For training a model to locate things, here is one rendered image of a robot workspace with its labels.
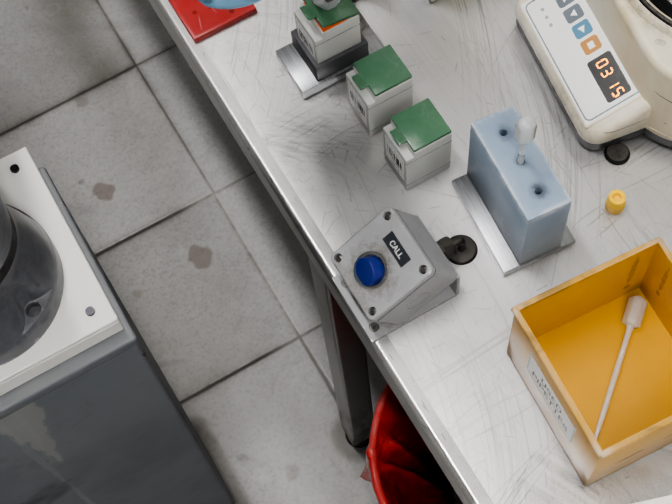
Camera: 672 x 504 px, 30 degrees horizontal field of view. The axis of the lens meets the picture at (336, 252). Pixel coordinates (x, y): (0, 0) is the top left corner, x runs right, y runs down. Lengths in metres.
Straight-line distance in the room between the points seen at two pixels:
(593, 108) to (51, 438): 0.58
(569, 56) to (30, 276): 0.51
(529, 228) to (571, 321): 0.10
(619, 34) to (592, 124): 0.08
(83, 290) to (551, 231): 0.40
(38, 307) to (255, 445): 0.93
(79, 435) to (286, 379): 0.80
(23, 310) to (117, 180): 1.12
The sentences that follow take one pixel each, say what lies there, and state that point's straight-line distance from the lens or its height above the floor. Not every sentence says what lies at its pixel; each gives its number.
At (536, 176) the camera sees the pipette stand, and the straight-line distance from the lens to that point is 1.03.
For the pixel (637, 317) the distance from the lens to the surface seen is 1.07.
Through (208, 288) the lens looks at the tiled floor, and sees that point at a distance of 2.07.
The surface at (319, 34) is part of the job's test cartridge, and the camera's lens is 1.14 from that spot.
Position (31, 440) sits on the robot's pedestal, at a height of 0.78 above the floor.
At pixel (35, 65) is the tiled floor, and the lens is 2.34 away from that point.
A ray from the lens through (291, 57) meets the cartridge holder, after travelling 1.19.
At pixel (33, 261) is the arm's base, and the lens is 1.06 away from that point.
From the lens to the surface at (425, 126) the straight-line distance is 1.09.
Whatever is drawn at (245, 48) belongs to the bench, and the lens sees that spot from 1.22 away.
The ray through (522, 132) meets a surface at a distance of 0.98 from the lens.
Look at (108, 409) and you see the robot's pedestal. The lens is 1.21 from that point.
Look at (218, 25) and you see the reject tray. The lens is 1.23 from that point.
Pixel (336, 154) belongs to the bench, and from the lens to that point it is 1.15.
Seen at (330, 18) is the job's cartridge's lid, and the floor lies 0.96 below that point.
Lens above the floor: 1.88
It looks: 66 degrees down
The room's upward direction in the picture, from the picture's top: 8 degrees counter-clockwise
